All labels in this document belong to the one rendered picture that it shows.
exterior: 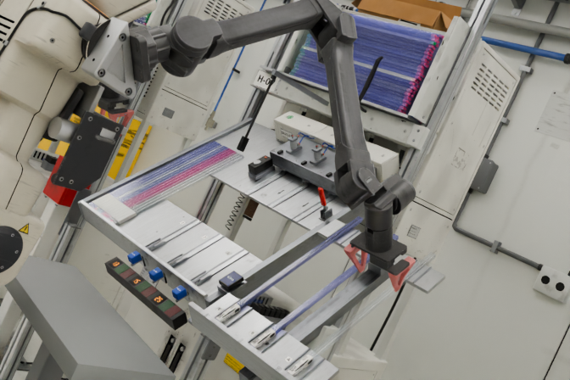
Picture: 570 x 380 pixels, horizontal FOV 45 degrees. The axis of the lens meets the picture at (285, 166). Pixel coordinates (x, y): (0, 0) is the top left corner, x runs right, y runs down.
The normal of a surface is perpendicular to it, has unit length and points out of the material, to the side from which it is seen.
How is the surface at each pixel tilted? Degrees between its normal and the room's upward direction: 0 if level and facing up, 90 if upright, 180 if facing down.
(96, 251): 90
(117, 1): 90
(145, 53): 90
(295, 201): 43
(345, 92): 54
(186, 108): 90
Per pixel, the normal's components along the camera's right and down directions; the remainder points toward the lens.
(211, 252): -0.11, -0.85
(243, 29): 0.48, -0.40
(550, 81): -0.62, -0.27
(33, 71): 0.70, 0.33
